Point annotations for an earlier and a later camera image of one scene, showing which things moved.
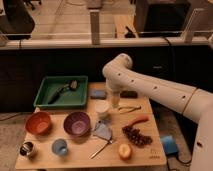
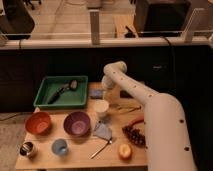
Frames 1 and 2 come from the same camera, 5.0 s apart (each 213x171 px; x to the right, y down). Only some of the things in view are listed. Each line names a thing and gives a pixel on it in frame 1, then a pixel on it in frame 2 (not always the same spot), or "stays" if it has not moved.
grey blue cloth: (103, 129) stays
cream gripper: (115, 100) to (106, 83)
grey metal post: (95, 26) stays
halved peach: (125, 152) stays
